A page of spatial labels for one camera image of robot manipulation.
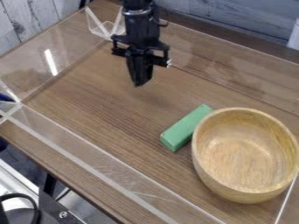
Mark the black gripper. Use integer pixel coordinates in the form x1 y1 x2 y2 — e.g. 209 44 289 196
111 10 172 87

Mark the green rectangular block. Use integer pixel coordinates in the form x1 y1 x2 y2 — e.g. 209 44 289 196
161 104 214 152

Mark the black cable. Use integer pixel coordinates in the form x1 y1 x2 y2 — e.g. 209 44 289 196
0 192 43 224

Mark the brown wooden bowl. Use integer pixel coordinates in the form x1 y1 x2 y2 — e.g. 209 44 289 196
192 108 299 204

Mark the clear acrylic corner bracket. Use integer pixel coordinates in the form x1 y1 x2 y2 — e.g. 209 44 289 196
85 7 126 41

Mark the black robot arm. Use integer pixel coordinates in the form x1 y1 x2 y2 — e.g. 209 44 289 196
111 0 170 87

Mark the black metal mount plate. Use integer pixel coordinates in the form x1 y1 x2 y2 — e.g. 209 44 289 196
39 191 87 224

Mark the clear acrylic front wall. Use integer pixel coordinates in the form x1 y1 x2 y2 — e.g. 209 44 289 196
0 78 226 224

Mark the black table leg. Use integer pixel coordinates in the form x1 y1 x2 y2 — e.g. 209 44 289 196
43 174 58 197

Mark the blue object at left edge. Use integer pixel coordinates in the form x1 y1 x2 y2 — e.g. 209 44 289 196
0 93 15 102

